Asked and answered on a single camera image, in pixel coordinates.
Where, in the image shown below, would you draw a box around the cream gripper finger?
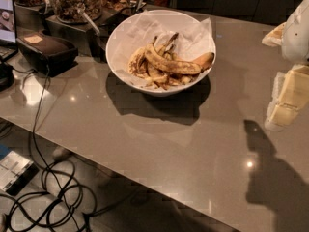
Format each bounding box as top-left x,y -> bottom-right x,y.
262,23 -> 286,47
265,65 -> 309,131

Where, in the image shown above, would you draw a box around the white rounded gripper body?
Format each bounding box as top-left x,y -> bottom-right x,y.
281,0 -> 309,64

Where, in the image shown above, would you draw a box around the spotted brown banana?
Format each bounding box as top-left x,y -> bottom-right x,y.
145,39 -> 202,75

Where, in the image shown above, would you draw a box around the brown-tipped banana at right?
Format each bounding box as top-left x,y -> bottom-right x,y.
194,52 -> 214,71

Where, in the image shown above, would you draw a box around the white ceramic bowl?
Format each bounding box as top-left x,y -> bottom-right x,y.
105,9 -> 217,98

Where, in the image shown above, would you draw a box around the black tongs behind bowl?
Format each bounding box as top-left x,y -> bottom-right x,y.
120,0 -> 144,15

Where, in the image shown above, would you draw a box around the white paper liner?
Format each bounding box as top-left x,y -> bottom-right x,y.
110,11 -> 214,89

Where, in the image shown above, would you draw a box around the pile of overripe bananas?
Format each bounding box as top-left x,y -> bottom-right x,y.
126,32 -> 198,91

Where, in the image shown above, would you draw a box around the glass jar of nuts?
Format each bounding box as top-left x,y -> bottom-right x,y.
50,0 -> 101,24

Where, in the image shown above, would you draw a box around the black zippered case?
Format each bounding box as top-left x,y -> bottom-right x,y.
16,32 -> 78,77

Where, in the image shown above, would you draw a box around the black tray under jars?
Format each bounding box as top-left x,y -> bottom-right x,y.
15,5 -> 133,59

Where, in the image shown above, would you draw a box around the laptop with lit screen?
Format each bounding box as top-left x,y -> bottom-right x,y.
0,0 -> 18,62

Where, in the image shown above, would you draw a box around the grey box on floor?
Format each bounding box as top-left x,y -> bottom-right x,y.
0,151 -> 39,196

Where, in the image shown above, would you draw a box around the metal scoop with white handle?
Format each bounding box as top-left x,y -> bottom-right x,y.
77,8 -> 100,36

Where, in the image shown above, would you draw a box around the black cable bundle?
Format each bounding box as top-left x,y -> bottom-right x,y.
0,65 -> 107,232

